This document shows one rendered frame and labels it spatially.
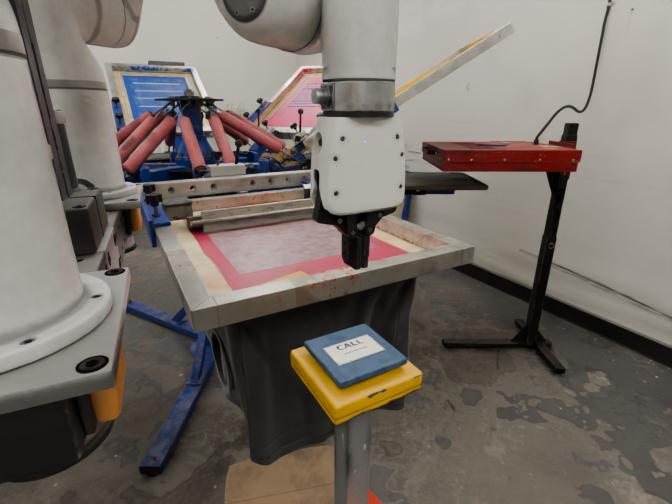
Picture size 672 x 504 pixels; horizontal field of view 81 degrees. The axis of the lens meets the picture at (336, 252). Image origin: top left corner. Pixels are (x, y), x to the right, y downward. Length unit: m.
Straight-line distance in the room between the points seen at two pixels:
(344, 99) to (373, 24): 0.07
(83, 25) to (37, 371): 0.54
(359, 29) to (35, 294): 0.32
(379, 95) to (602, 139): 2.30
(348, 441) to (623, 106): 2.33
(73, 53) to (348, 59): 0.41
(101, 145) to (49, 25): 0.16
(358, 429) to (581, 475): 1.38
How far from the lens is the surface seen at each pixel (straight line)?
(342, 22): 0.41
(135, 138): 1.89
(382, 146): 0.42
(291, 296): 0.65
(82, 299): 0.31
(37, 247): 0.27
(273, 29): 0.40
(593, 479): 1.89
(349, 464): 0.62
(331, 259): 0.86
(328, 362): 0.50
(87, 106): 0.69
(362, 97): 0.40
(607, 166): 2.64
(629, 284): 2.68
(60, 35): 0.69
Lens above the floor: 1.27
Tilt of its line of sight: 20 degrees down
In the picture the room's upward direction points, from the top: straight up
